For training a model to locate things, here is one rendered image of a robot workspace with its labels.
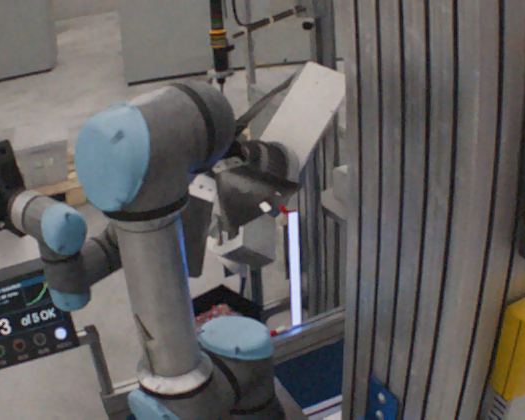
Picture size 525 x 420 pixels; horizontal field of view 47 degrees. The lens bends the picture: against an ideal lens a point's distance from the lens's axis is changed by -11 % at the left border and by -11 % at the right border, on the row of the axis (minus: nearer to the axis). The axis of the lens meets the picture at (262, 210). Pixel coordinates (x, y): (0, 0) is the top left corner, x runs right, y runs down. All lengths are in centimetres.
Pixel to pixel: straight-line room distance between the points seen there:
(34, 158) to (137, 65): 297
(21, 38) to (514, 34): 842
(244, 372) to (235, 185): 81
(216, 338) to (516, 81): 63
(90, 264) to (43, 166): 352
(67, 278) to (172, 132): 41
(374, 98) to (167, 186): 26
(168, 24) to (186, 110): 643
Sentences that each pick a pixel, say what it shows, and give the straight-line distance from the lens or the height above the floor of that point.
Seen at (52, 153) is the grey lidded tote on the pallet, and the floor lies 38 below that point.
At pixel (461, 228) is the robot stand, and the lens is 68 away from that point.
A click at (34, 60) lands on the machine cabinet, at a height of 21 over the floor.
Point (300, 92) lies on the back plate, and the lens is 216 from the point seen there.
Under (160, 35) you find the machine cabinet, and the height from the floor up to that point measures 54.
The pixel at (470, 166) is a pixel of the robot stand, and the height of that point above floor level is 166.
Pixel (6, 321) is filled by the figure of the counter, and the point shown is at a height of 117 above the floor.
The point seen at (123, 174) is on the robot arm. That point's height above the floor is 162.
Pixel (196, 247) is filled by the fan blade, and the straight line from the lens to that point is 188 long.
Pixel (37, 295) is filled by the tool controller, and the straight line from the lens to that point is 136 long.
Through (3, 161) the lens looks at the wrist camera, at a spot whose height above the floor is 152.
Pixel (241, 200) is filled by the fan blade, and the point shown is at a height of 116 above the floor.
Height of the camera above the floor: 191
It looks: 27 degrees down
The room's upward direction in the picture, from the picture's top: 4 degrees counter-clockwise
